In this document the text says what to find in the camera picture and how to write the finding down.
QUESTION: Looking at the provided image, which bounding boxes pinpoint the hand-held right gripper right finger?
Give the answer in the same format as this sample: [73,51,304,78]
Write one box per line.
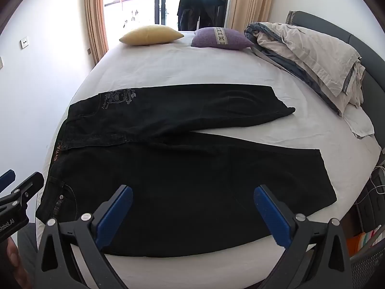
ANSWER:
[253,184,352,289]

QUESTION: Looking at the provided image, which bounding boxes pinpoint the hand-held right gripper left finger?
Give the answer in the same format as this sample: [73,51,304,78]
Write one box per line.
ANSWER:
[33,184,134,289]

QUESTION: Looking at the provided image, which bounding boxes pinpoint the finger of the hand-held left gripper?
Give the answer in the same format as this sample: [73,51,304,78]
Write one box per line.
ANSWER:
[0,171,45,208]
[0,169,16,191]

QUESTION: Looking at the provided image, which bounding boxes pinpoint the black pants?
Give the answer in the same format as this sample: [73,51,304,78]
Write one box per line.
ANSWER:
[35,85,337,258]

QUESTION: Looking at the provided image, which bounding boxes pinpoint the person's left hand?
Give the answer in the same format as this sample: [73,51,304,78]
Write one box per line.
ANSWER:
[0,237,24,289]

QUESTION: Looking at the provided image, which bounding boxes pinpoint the striped colourful cloth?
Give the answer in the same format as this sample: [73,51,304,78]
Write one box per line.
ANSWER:
[358,229,382,250]

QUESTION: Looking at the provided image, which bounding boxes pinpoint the dark bedside furniture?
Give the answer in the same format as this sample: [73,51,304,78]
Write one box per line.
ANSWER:
[356,169,385,232]

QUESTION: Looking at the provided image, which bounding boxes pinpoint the beige and grey duvet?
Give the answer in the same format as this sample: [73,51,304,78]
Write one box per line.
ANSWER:
[244,22,366,116]

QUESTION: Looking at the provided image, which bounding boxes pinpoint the bed with white sheet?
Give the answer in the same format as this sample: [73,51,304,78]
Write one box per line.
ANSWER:
[18,10,385,289]

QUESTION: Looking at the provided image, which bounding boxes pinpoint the beige curtain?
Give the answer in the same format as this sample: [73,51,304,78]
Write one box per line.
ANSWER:
[83,0,109,65]
[225,0,276,32]

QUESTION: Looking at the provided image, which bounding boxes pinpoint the purple pillow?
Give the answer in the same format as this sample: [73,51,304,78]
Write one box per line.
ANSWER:
[191,27,255,49]

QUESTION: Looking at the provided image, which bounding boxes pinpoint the yellow pillow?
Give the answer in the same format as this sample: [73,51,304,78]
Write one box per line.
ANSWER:
[119,26,185,46]

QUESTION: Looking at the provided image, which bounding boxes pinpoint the black framed glass door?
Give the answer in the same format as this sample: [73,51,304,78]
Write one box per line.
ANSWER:
[102,0,238,32]

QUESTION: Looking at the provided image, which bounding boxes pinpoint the black garment on chair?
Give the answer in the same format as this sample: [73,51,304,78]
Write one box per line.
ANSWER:
[177,0,225,31]

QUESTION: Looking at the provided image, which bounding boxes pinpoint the white cable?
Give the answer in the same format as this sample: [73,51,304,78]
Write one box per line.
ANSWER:
[370,165,385,194]

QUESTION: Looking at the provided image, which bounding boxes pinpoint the wire mesh basket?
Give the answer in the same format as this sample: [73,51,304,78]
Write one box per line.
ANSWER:
[350,241,385,289]

